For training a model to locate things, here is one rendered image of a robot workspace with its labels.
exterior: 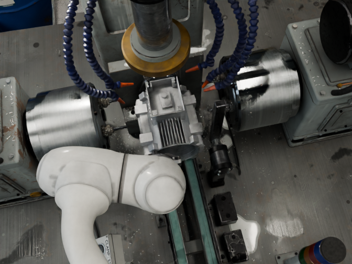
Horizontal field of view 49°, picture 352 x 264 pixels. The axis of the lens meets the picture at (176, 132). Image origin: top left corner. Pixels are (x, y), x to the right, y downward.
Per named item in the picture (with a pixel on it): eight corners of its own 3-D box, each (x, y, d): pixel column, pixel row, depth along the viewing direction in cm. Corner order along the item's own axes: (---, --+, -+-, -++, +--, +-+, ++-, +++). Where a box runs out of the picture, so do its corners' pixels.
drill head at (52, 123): (13, 122, 139) (-22, 87, 116) (113, 102, 141) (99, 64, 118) (16, 188, 129) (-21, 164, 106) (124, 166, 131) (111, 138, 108)
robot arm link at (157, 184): (186, 155, 86) (127, 147, 85) (195, 169, 70) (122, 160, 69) (178, 202, 87) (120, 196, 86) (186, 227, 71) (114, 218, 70)
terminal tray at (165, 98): (145, 94, 124) (143, 82, 117) (178, 87, 124) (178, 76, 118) (152, 127, 119) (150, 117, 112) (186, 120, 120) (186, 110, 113)
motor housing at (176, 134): (138, 117, 138) (131, 90, 120) (190, 107, 139) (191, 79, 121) (147, 169, 130) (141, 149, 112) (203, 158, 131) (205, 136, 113)
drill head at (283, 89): (194, 86, 143) (195, 45, 120) (300, 65, 145) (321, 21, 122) (210, 148, 133) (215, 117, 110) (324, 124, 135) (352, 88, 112)
